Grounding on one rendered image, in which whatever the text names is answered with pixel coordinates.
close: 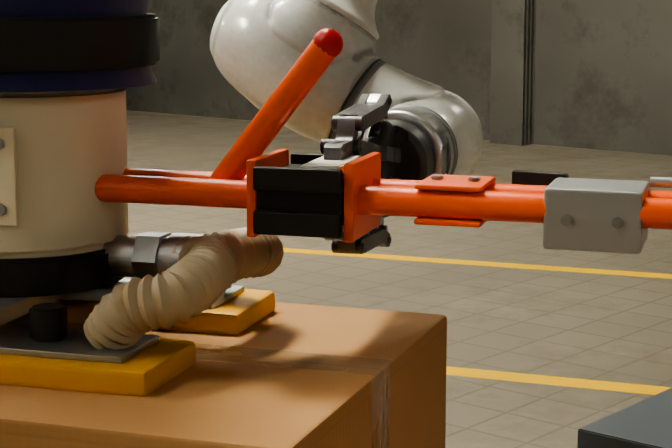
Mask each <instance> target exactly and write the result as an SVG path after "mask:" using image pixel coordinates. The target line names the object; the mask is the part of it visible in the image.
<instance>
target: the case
mask: <svg viewBox="0 0 672 448"><path fill-rule="evenodd" d="M145 334H149V335H159V338H167V339H180V340H190V341H193V342H194V343H195V346H196V360H195V363H194V364H193V365H192V366H190V367H189V368H187V369H186V370H184V371H183V372H181V373H180V374H178V375H177V376H175V377H174V378H172V379H171V380H169V381H168V382H166V383H165V384H163V385H162V386H160V387H159V388H157V389H156V390H154V391H153V392H151V393H150V394H148V395H147V396H142V397H138V396H127V395H115V394H104V393H93V392H81V391H70V390H59V389H47V388H36V387H25V386H13V385H2V384H0V448H445V438H446V359H447V318H446V316H445V315H442V314H429V313H416V312H402V311H389V310H376V309H362V308H349V307H336V306H322V305H309V304H296V303H282V302H275V309H274V311H273V312H272V313H270V314H269V315H267V316H266V317H264V318H263V319H261V320H260V321H258V322H257V323H255V324H254V325H252V326H251V327H249V328H248V329H246V330H245V331H243V332H242V333H240V334H238V335H226V334H212V333H199V332H185V331H172V330H156V331H155V330H154V329H152V330H151V331H149V332H147V333H145Z"/></svg>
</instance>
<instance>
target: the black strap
mask: <svg viewBox="0 0 672 448"><path fill-rule="evenodd" d="M159 60H160V27H159V17H156V14H153V13H146V15H133V16H97V17H0V72H53V71H86V70H108V69H124V68H136V67H145V66H151V65H155V64H156V61H159Z"/></svg>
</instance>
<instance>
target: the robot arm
mask: <svg viewBox="0 0 672 448"><path fill-rule="evenodd" d="M377 1H378V0H228V1H227V2H226V3H225V4H224V5H223V7H222V8H221V10H220V11H219V13H218V15H217V17H216V20H215V22H214V25H213V28H212V31H211V36H210V51H211V54H212V56H213V59H214V61H215V64H216V66H217V68H218V69H219V71H220V72H221V74H222V75H223V76H224V78H225V79H226V80H227V81H228V82H229V83H230V84H231V85H232V86H233V87H234V88H235V89H236V90H237V91H238V92H239V93H240V94H242V95H243V96H244V97H245V98H246V99H248V100H249V101H250V102H251V103H252V104H253V105H254V106H255V107H257V108H258V109H259V110H260V109H261V108H262V106H263V105H264V104H265V102H266V101H267V100H268V98H269V97H270V96H271V94H272V93H273V92H274V90H275V89H276V88H277V86H278V85H279V84H280V82H281V81H282V80H283V78H284V77H285V76H286V74H287V73H288V72H289V70H290V69H291V68H292V66H293V65H294V64H295V62H296V61H297V60H298V58H299V57H300V56H301V55H302V53H303V52H304V51H305V49H306V48H307V47H308V45H309V44H310V43H311V41H312V40H313V38H314V36H315V35H316V33H317V32H318V31H320V30H321V29H325V28H331V29H334V30H336V31H337V32H339V33H340V35H341V37H342V39H343V48H342V51H341V52H340V54H339V55H338V56H336V58H335V59H334V60H333V62H332V63H331V64H330V66H329V67H328V68H327V70H326V71H325V72H324V73H323V75H322V76H321V77H320V79H319V80H318V81H317V83H316V84H315V85H314V87H313V88H312V89H311V91H310V92H309V93H308V94H307V96H306V97H305V98H304V100H303V101H302V102H301V104H300V105H299V106H298V108H297V109H296V110H295V112H294V113H293V114H292V115H291V117H290V118H289V119H288V121H287V122H286V123H285V125H284V126H285V127H287V128H289V129H290V130H292V131H294V132H296V133H298V134H300V135H302V136H304V137H307V138H310V139H312V140H315V141H317V142H319V143H320V151H321V153H322V154H324V156H322V157H319V158H317V159H315V160H312V161H310V162H308V163H305V164H303V165H301V166H300V168H323V169H340V170H342V174H343V173H344V164H346V163H348V162H351V161H353V160H355V159H358V158H360V157H361V155H367V154H369V153H372V152H380V153H381V179H402V180H424V179H425V178H427V177H429V176H431V175H432V174H444V175H469V176H470V174H471V173H472V172H473V170H474V168H475V166H476V164H477V162H478V160H479V157H480V155H481V152H482V147H483V131H482V126H481V123H480V120H479V118H478V116H477V114H476V113H475V111H474V110H473V108H472V107H471V106H470V105H469V104H468V103H467V102H466V101H465V100H464V99H462V98H461V97H460V96H458V95H456V94H454V93H452V92H450V91H447V90H444V89H443V88H442V87H441V86H439V85H436V84H433V83H430V82H427V81H425V80H422V79H420V78H417V77H415V76H413V75H411V74H408V73H406V72H404V71H402V70H400V69H398V68H396V67H394V66H392V65H390V64H388V63H387V62H385V61H383V60H381V59H380V58H378V57H377V56H375V46H376V43H377V41H378V39H379V37H380V36H379V33H378V31H377V28H376V23H375V9H376V4H377ZM386 217H388V216H383V215H380V226H378V227H376V228H375V229H373V230H372V231H370V232H368V233H367V234H365V235H364V236H362V237H360V238H359V239H357V240H356V241H354V242H352V243H348V242H344V225H343V226H342V236H341V237H340V238H338V239H336V238H324V239H325V240H332V244H331V249H332V252H333V253H345V254H364V253H366V252H368V251H370V250H372V249H373V248H375V247H389V246H390V243H391V236H390V233H389V232H388V226H387V225H383V224H384V218H386Z"/></svg>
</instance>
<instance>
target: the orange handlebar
mask: <svg viewBox="0 0 672 448"><path fill-rule="evenodd" d="M212 173H213V172H211V171H187V170H164V169H140V168H125V170H124V173H123V174H125V175H116V174H104V175H101V176H100V177H99V178H98V180H97V182H96V184H95V194H96V196H97V198H98V199H99V200H100V201H102V202H118V203H138V204H159V205H179V206H199V207H220V208H240V209H247V189H246V176H245V177H244V179H243V180H231V179H208V178H209V177H210V175H211V174H212ZM129 174H131V175H129ZM139 175H140V176H139ZM142 175H145V176H142ZM149 175H151V176H149ZM157 175H158V176H157ZM163 176H167V177H163ZM171 176H173V177H171ZM185 177H188V178H185ZM191 177H194V178H191ZM199 177H201V178H199ZM495 181H496V178H495V177H493V176H469V175H444V174H432V175H431V176H429V177H427V178H425V179H424V180H402V179H378V178H375V179H374V180H373V182H372V186H370V185H361V186H360V188H359V190H358V195H357V208H358V212H359V214H362V215H383V216H403V217H418V218H416V219H415V220H414V224H417V225H437V226H456V227H476V228H479V227H481V226H482V225H483V224H484V223H486V222H487V221H505V222H525V223H543V219H544V214H545V212H546V209H545V206H544V190H545V188H546V187H547V186H545V185H521V184H497V183H493V182H495ZM639 216H640V218H641V222H642V224H643V228H647V229H667V230H672V191H664V190H648V198H646V197H645V198H644V202H643V207H642V211H641V212H640V214H639Z"/></svg>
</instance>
